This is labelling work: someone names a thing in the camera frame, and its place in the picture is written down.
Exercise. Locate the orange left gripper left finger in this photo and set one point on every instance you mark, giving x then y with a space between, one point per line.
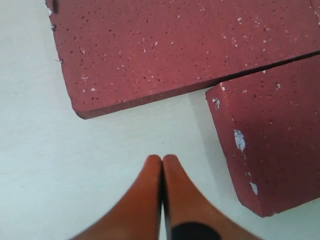
137 215

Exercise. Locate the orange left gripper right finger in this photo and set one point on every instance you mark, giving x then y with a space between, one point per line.
188 214

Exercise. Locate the chipped top brick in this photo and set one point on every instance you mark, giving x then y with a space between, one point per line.
268 125

